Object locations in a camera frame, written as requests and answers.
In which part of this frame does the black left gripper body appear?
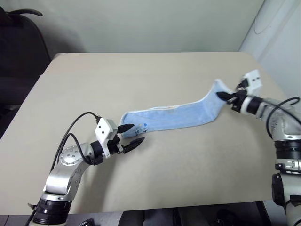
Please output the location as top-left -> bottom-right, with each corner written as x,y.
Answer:
106,134 -> 125,155

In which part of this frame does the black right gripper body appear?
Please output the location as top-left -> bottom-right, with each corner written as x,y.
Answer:
230,78 -> 249,113

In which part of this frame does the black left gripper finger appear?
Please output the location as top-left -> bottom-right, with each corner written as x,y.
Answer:
123,138 -> 145,153
116,123 -> 135,135

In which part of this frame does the light blue towel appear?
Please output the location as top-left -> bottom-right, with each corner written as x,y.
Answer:
119,79 -> 233,139

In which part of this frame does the black office chair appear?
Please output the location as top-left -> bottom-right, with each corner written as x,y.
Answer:
0,6 -> 51,105

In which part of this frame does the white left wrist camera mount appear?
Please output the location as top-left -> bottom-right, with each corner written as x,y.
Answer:
94,117 -> 119,159

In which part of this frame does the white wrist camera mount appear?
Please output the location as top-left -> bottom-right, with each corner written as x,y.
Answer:
240,69 -> 263,95
94,117 -> 119,159

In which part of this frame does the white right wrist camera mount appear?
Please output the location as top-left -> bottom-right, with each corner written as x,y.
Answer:
240,69 -> 263,95

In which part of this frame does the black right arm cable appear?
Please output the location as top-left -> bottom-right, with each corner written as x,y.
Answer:
265,97 -> 301,140

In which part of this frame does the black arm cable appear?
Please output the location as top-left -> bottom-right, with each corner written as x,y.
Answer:
265,97 -> 301,140
50,112 -> 102,173

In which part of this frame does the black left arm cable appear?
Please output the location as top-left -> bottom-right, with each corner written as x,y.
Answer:
50,112 -> 102,173

